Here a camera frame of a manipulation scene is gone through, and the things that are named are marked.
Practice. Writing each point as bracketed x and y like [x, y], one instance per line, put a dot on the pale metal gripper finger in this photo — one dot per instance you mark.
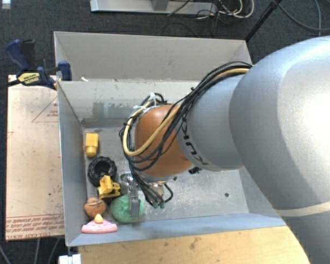
[136, 208]
[131, 208]

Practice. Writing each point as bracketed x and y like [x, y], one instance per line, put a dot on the green sponge ball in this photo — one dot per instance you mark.
[120, 210]

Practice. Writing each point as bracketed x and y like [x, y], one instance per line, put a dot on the yellow toy vehicle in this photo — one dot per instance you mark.
[107, 188]

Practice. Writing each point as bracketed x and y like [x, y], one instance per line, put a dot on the brown toy doughnut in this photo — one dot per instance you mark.
[94, 207]

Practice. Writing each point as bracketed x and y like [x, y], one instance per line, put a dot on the pink toy cake slice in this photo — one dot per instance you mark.
[99, 227]

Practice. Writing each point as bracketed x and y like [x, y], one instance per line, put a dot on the grey metal bin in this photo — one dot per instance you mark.
[198, 199]

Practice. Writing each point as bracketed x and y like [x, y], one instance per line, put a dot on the yellow plastic block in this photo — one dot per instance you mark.
[92, 143]

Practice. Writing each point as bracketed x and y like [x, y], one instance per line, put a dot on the brown cardboard board, red print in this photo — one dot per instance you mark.
[33, 158]

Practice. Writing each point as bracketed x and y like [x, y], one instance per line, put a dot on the black cylinder on white bracket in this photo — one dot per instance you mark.
[194, 170]

